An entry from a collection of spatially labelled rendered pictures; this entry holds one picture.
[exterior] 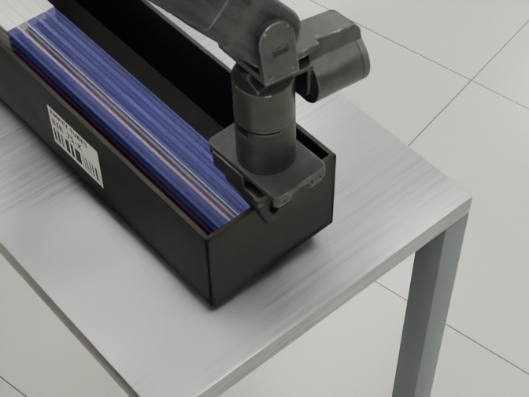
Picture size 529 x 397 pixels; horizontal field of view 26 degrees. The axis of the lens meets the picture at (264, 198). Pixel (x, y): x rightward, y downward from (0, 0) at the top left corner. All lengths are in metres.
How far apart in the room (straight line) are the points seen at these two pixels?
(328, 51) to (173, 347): 0.36
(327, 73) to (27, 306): 1.32
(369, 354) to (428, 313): 0.68
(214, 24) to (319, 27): 0.14
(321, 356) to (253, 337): 0.94
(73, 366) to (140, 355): 0.96
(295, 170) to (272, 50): 0.16
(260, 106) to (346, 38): 0.10
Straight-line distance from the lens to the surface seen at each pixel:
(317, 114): 1.41
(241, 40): 0.95
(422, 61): 2.68
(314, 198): 1.20
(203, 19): 0.93
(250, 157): 1.06
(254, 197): 1.08
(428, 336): 1.53
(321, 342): 2.16
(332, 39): 1.03
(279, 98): 1.00
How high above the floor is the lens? 1.80
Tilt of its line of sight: 50 degrees down
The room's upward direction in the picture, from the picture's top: straight up
